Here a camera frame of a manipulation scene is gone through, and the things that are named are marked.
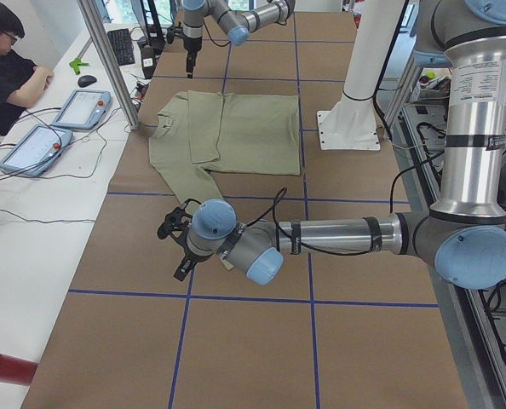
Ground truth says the near blue teach pendant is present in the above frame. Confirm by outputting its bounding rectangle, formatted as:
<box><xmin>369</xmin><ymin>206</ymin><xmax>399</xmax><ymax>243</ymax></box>
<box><xmin>0</xmin><ymin>124</ymin><xmax>73</xmax><ymax>177</ymax></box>

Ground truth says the blue teach pendant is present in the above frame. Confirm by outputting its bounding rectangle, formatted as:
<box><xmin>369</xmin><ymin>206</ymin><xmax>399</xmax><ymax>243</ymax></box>
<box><xmin>0</xmin><ymin>124</ymin><xmax>73</xmax><ymax>177</ymax></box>
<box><xmin>52</xmin><ymin>89</ymin><xmax>112</xmax><ymax>130</ymax></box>

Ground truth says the black keyboard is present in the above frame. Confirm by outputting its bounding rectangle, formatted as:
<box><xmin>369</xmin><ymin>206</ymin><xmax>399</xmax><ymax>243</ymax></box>
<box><xmin>106</xmin><ymin>28</ymin><xmax>135</xmax><ymax>66</ymax></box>

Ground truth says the aluminium frame post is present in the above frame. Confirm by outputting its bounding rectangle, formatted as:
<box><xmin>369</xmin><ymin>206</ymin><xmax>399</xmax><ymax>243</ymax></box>
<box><xmin>77</xmin><ymin>0</ymin><xmax>140</xmax><ymax>130</ymax></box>

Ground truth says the black computer mouse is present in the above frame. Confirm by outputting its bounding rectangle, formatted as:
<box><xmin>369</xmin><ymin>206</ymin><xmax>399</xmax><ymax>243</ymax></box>
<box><xmin>78</xmin><ymin>75</ymin><xmax>97</xmax><ymax>88</ymax></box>

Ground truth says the seated person black shirt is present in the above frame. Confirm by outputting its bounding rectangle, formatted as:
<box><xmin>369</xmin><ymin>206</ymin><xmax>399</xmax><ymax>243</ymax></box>
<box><xmin>0</xmin><ymin>3</ymin><xmax>54</xmax><ymax>135</ymax></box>

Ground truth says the far blue teach pendant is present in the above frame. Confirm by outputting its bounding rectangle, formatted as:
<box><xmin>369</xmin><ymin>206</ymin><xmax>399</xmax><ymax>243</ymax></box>
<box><xmin>52</xmin><ymin>89</ymin><xmax>112</xmax><ymax>130</ymax></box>

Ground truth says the black device with label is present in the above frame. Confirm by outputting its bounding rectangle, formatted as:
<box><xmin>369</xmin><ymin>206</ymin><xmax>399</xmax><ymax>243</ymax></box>
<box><xmin>141</xmin><ymin>45</ymin><xmax>156</xmax><ymax>79</ymax></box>

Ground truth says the olive green long-sleeve shirt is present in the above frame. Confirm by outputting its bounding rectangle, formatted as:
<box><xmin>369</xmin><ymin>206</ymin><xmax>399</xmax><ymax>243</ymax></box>
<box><xmin>149</xmin><ymin>90</ymin><xmax>301</xmax><ymax>202</ymax></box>

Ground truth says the green plastic tool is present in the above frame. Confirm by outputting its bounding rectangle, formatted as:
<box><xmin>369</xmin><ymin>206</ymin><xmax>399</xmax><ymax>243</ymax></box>
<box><xmin>69</xmin><ymin>57</ymin><xmax>89</xmax><ymax>76</ymax></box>

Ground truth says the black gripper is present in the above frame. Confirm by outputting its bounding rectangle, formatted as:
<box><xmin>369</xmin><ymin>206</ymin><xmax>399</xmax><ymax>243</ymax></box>
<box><xmin>183</xmin><ymin>37</ymin><xmax>201</xmax><ymax>78</ymax></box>
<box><xmin>174</xmin><ymin>241</ymin><xmax>210</xmax><ymax>281</ymax></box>

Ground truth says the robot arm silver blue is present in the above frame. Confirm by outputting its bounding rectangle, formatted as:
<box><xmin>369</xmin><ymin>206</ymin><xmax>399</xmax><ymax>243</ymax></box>
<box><xmin>181</xmin><ymin>0</ymin><xmax>296</xmax><ymax>77</ymax></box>
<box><xmin>158</xmin><ymin>1</ymin><xmax>506</xmax><ymax>290</ymax></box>

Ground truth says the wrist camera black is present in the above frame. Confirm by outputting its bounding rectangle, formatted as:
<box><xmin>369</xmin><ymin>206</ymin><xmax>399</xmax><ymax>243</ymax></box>
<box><xmin>157</xmin><ymin>207</ymin><xmax>193</xmax><ymax>247</ymax></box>

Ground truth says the red cylinder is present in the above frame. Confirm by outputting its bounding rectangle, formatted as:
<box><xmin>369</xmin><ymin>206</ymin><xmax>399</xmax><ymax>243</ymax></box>
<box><xmin>0</xmin><ymin>353</ymin><xmax>38</xmax><ymax>386</ymax></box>

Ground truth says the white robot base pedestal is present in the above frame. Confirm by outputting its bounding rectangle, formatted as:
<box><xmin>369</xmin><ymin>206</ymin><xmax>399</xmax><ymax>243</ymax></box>
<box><xmin>317</xmin><ymin>0</ymin><xmax>407</xmax><ymax>151</ymax></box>

